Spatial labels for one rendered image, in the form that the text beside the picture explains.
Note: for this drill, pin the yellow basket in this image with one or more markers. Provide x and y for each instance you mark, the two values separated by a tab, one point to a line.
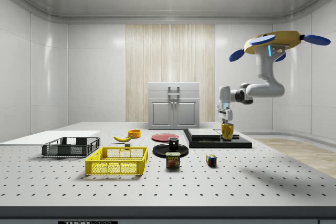
115	167

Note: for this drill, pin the dark grey basket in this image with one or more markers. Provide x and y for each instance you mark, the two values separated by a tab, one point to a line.
68	150

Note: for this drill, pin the red plate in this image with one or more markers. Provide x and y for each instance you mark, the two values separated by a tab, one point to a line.
161	137

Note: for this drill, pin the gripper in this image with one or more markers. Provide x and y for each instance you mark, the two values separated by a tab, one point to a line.
225	115

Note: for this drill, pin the puzzle cube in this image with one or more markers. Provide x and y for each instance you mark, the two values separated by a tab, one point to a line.
211	160

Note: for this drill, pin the banana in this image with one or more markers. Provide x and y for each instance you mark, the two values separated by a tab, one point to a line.
122	139

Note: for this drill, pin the yellow bowl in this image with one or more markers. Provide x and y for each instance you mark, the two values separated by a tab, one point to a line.
134	134

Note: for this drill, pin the yellow mug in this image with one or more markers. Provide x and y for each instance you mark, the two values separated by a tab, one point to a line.
226	132

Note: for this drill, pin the black plate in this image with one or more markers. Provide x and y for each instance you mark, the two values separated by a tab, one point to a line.
160	151

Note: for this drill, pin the flat-sided can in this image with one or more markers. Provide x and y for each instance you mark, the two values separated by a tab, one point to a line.
172	160

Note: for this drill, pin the white cabinet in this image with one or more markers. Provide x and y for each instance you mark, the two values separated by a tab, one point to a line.
173	111

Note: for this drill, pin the drone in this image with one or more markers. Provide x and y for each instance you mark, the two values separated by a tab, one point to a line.
278	40

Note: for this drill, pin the black mug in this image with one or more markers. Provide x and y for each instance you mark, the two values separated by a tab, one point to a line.
173	145

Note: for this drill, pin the white board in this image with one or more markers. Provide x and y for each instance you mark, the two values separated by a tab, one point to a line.
39	137

